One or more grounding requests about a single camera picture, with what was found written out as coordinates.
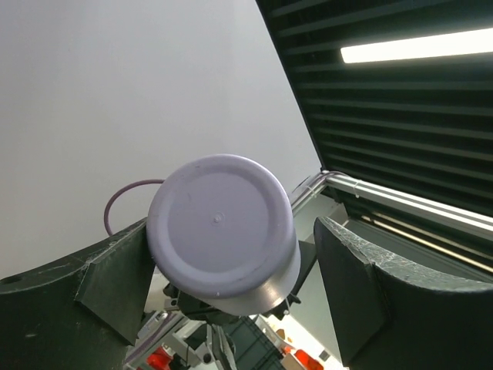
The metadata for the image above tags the large lavender plastic cup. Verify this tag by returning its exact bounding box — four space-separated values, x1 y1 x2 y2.
146 154 300 303

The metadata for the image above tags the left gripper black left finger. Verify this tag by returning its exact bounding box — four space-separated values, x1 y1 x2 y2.
1 220 154 369

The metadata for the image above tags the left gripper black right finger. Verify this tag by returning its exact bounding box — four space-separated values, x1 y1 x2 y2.
314 217 492 369

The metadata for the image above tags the ceiling strip light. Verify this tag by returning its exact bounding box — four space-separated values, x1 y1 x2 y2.
340 28 492 64

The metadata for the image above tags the aluminium frame beam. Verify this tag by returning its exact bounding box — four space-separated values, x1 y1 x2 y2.
288 170 492 240

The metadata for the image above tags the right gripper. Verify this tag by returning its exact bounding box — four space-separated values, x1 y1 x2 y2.
163 242 317 369

